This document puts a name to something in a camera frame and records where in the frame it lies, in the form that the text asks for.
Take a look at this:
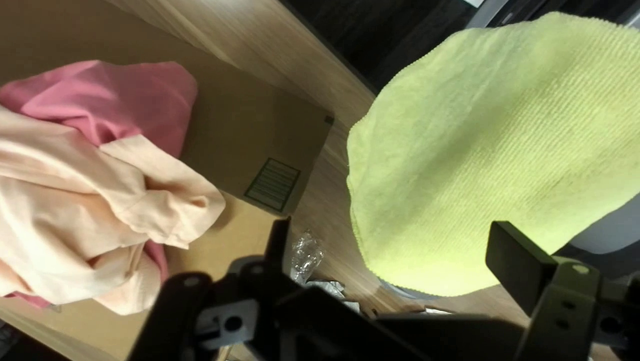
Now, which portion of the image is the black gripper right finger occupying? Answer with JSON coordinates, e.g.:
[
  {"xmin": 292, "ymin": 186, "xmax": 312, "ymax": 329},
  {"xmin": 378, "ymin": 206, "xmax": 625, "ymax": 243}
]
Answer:
[{"xmin": 483, "ymin": 218, "xmax": 640, "ymax": 361}]

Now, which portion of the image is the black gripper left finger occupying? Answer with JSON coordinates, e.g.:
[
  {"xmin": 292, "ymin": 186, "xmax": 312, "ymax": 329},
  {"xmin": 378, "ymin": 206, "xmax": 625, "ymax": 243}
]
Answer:
[{"xmin": 128, "ymin": 217, "xmax": 296, "ymax": 361}]

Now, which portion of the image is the peach shirt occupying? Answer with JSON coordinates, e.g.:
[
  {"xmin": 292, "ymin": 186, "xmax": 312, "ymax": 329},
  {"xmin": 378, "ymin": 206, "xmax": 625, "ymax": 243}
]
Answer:
[{"xmin": 0, "ymin": 104, "xmax": 227, "ymax": 318}]

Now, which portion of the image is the yellow-green towel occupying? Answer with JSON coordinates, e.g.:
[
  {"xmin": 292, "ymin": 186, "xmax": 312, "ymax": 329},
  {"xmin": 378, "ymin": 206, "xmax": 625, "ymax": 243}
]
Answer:
[{"xmin": 346, "ymin": 11, "xmax": 640, "ymax": 300}]

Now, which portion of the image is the pink shirt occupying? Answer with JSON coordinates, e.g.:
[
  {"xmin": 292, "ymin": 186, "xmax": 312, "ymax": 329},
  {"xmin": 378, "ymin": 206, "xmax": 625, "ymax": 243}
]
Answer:
[{"xmin": 0, "ymin": 58, "xmax": 199, "ymax": 311}]

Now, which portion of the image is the brown cardboard box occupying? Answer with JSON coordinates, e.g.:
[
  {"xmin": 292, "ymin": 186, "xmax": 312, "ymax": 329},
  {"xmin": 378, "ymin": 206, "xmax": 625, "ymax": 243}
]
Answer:
[{"xmin": 0, "ymin": 39, "xmax": 336, "ymax": 323}]

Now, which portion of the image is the crumpled clear plastic wrapper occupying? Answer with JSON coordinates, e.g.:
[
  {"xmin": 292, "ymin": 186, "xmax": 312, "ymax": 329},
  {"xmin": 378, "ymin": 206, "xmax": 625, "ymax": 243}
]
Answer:
[{"xmin": 285, "ymin": 231, "xmax": 326, "ymax": 286}]

